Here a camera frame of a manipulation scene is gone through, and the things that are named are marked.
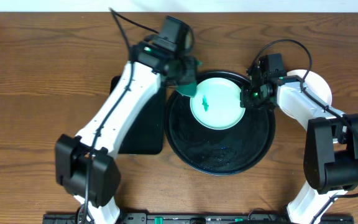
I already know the green sponge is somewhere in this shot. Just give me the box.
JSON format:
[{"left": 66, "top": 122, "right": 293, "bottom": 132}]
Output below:
[{"left": 175, "top": 60, "right": 202, "bottom": 98}]

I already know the light green plate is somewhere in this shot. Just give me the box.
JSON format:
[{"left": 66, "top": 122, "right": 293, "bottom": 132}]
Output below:
[{"left": 190, "top": 78, "right": 246, "bottom": 130}]

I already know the white plate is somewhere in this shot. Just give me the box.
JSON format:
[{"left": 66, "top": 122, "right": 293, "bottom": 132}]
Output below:
[{"left": 280, "top": 69, "right": 333, "bottom": 119}]

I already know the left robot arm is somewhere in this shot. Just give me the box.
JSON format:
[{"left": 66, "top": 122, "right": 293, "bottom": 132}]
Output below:
[{"left": 55, "top": 41, "right": 198, "bottom": 223}]

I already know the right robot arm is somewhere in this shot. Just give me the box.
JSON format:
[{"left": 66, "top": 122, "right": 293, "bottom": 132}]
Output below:
[{"left": 240, "top": 76, "right": 358, "bottom": 223}]

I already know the black round tray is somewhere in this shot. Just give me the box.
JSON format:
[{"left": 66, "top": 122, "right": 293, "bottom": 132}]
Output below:
[{"left": 163, "top": 70, "right": 276, "bottom": 176}]

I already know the black rectangular tray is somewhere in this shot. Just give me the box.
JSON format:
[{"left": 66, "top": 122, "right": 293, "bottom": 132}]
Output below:
[{"left": 119, "top": 88, "right": 166, "bottom": 155}]

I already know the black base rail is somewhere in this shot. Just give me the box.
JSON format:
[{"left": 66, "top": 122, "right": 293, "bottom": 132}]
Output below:
[{"left": 42, "top": 210, "right": 355, "bottom": 224}]

